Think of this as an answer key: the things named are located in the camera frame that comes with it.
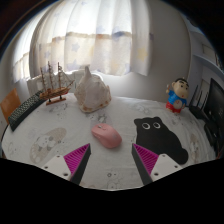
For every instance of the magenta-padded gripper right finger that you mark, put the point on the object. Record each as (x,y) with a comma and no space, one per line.
(165,165)

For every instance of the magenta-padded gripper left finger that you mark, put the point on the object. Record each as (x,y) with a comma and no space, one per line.
(55,165)

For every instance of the pink computer mouse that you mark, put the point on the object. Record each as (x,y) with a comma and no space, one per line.
(106,135)

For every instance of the black cat-shaped mouse pad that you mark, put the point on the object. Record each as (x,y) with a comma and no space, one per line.
(160,140)

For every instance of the white printed tablecloth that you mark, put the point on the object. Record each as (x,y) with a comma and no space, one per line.
(66,123)

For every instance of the black router with antennas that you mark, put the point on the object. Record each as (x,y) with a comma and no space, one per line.
(198,111)

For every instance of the black keyboard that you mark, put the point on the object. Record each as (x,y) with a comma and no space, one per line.
(23,110)

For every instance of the cartoon boy figurine clock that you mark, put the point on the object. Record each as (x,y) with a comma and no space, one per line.
(176,98)

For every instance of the wooden model sailing ship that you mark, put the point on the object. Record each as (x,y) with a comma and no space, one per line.
(55,93)

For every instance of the orange wooden chair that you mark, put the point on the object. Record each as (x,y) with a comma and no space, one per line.
(10,103)

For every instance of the black monitor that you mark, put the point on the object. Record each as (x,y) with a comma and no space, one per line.
(215,103)

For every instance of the large white conch shell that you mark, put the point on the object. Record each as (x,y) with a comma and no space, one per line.
(91,93)

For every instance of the white star-print curtain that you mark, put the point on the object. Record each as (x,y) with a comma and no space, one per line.
(100,40)

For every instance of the white wall shelf unit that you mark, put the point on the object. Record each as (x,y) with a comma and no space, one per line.
(206,60)

